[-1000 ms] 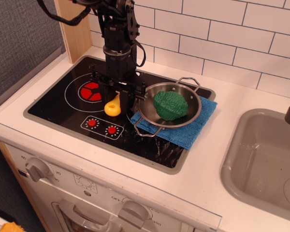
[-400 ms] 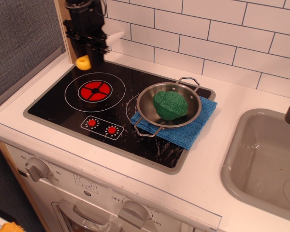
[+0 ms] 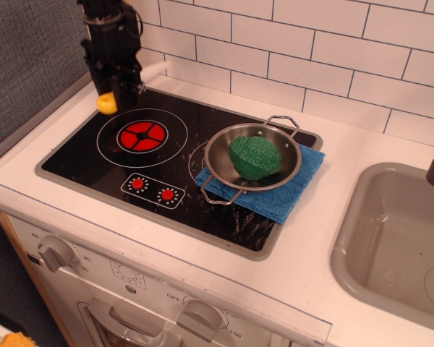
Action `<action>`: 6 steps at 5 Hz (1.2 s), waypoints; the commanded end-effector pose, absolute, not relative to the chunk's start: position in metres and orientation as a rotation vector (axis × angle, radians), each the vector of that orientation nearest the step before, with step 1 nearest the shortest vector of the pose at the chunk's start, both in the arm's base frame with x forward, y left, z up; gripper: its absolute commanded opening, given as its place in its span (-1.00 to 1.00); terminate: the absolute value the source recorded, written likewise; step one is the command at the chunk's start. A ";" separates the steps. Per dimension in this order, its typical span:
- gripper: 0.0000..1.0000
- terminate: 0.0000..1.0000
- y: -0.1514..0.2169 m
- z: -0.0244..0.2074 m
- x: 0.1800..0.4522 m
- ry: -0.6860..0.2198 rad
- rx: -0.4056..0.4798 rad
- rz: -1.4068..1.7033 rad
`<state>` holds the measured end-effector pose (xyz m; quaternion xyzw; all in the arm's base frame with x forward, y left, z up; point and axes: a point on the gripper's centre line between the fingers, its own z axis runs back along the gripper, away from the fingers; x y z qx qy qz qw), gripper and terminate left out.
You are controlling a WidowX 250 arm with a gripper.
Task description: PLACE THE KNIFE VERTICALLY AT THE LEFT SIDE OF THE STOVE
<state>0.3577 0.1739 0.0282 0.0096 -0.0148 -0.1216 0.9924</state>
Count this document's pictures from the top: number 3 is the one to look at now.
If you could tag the grey toy sink basin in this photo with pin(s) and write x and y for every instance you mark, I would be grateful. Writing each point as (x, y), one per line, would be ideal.
(384, 252)

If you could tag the grey oven door handle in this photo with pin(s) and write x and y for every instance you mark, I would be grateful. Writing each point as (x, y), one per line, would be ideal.
(114, 331)

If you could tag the green toy vegetable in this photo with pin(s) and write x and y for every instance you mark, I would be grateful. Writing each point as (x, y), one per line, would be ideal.
(254, 158)

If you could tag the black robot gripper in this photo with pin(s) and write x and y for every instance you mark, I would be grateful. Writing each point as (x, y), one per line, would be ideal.
(110, 50)

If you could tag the blue folded cloth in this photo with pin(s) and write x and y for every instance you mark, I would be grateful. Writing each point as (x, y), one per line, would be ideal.
(275, 204)

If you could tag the black toy stove top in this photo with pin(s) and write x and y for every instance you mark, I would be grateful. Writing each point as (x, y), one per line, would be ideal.
(162, 141)

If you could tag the left red stove knob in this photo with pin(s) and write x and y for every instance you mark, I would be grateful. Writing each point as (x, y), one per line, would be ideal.
(137, 184)

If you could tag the grey oven temperature dial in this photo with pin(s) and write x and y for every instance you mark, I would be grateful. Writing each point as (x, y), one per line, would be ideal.
(200, 319)

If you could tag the orange toy at corner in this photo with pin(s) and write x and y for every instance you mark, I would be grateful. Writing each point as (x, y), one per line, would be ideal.
(17, 340)

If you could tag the right red stove knob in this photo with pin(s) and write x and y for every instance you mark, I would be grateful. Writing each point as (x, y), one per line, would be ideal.
(167, 195)

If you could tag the grey timer dial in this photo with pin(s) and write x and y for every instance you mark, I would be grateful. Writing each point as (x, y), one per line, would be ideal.
(55, 253)

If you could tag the red stove knob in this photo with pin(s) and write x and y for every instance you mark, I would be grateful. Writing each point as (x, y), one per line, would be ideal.
(137, 184)
(167, 195)

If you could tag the steel two-handled pan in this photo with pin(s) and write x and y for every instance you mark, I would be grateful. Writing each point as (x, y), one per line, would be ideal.
(219, 164)

